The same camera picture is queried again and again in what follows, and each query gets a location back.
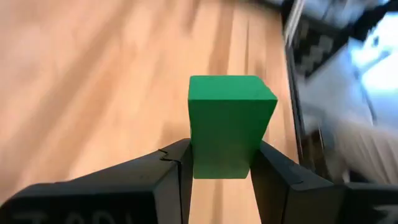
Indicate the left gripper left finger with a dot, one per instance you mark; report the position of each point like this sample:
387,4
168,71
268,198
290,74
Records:
124,189

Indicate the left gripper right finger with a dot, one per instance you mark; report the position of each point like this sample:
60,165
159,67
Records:
311,202

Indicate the green wedge block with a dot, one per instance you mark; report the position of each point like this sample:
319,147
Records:
230,130

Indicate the black aluminium table frame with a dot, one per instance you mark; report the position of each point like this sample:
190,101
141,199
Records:
295,93

